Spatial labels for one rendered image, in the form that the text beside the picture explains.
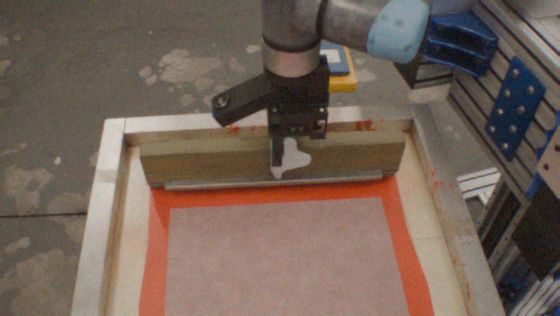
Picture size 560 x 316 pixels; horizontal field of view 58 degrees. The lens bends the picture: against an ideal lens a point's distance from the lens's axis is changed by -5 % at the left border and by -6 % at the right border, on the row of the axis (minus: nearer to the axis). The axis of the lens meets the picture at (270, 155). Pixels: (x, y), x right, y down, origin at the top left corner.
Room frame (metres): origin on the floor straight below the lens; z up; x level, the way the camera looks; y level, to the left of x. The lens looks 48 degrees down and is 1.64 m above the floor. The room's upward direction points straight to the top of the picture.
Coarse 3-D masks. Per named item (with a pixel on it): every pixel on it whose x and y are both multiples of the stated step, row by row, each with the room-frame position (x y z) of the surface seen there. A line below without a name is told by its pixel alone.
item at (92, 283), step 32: (128, 128) 0.64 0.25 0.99; (160, 128) 0.64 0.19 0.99; (192, 128) 0.64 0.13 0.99; (224, 128) 0.64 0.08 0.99; (256, 128) 0.65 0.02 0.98; (352, 128) 0.66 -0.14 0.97; (384, 128) 0.66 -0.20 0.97; (416, 128) 0.64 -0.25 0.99; (448, 160) 0.57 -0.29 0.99; (96, 192) 0.50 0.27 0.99; (448, 192) 0.50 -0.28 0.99; (96, 224) 0.44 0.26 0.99; (448, 224) 0.44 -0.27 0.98; (96, 256) 0.38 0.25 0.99; (480, 256) 0.38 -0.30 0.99; (96, 288) 0.33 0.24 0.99; (480, 288) 0.33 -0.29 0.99
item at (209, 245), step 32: (160, 192) 0.53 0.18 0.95; (192, 192) 0.53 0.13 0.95; (224, 192) 0.53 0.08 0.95; (256, 192) 0.53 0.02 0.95; (160, 224) 0.46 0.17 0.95; (192, 224) 0.47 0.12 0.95; (224, 224) 0.47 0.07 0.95; (256, 224) 0.47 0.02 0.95; (160, 256) 0.41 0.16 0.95; (192, 256) 0.41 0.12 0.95; (224, 256) 0.41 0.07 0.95; (256, 256) 0.41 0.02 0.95; (160, 288) 0.35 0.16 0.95; (192, 288) 0.35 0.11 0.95; (224, 288) 0.36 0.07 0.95; (256, 288) 0.36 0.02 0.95
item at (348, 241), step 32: (288, 192) 0.53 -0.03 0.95; (320, 192) 0.53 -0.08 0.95; (352, 192) 0.53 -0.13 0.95; (384, 192) 0.53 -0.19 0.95; (288, 224) 0.47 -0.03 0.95; (320, 224) 0.47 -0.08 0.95; (352, 224) 0.47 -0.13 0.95; (384, 224) 0.46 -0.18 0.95; (288, 256) 0.41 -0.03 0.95; (320, 256) 0.41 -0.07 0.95; (352, 256) 0.41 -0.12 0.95; (384, 256) 0.41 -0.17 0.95; (416, 256) 0.41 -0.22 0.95; (288, 288) 0.36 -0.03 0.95; (320, 288) 0.36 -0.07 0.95; (352, 288) 0.35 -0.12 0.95; (384, 288) 0.35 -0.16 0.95; (416, 288) 0.35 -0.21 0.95
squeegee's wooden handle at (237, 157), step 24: (144, 144) 0.54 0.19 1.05; (168, 144) 0.54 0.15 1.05; (192, 144) 0.54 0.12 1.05; (216, 144) 0.54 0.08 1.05; (240, 144) 0.54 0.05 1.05; (264, 144) 0.54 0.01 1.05; (312, 144) 0.54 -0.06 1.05; (336, 144) 0.54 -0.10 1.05; (360, 144) 0.54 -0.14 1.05; (384, 144) 0.55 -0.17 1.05; (144, 168) 0.52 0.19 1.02; (168, 168) 0.52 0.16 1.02; (192, 168) 0.53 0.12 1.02; (216, 168) 0.53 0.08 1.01; (240, 168) 0.53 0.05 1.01; (264, 168) 0.53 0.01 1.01; (312, 168) 0.54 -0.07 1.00; (336, 168) 0.54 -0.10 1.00; (360, 168) 0.55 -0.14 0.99; (384, 168) 0.55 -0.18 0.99
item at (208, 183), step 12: (180, 180) 0.53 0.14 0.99; (192, 180) 0.53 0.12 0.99; (204, 180) 0.53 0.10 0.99; (216, 180) 0.53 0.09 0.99; (228, 180) 0.53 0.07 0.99; (240, 180) 0.53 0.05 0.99; (252, 180) 0.53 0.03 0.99; (264, 180) 0.53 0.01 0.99; (276, 180) 0.53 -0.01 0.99; (288, 180) 0.53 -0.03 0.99; (300, 180) 0.53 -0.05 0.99; (312, 180) 0.53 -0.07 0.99; (324, 180) 0.53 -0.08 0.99; (336, 180) 0.53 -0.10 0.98; (348, 180) 0.53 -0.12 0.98; (360, 180) 0.53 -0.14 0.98
